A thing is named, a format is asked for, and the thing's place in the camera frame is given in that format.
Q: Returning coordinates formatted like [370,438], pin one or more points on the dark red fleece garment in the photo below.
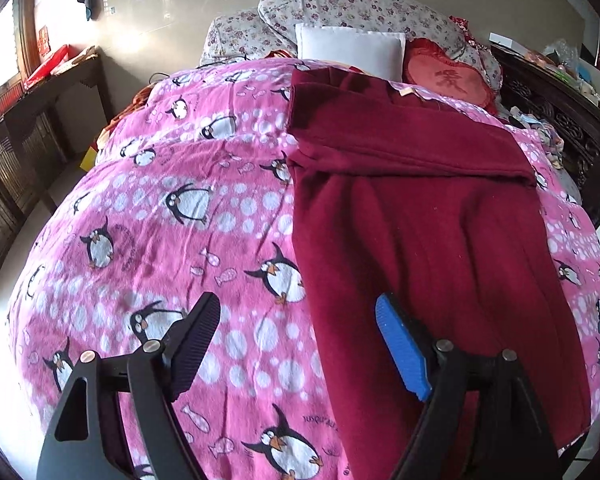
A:
[396,194]

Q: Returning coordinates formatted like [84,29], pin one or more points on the pink penguin blanket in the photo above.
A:
[193,193]

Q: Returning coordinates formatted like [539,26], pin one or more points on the floral pillow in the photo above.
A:
[412,18]
[242,35]

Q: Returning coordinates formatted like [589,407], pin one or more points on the red box on table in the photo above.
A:
[47,66]

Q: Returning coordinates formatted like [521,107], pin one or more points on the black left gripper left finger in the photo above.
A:
[86,439]

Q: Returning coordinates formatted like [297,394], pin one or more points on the floral pillow left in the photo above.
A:
[242,35]

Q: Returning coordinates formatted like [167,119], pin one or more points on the white small pillow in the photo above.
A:
[380,54]

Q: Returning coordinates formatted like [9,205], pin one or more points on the dark carved wooden headboard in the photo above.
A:
[576,120]

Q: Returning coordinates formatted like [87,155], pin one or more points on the red heart cushion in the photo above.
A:
[475,77]

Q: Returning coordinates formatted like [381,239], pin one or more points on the floral pillow right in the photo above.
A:
[412,18]

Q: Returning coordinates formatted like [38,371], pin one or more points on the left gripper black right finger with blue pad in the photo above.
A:
[511,438]

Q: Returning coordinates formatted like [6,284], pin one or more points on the dark wooden side table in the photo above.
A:
[18,121]

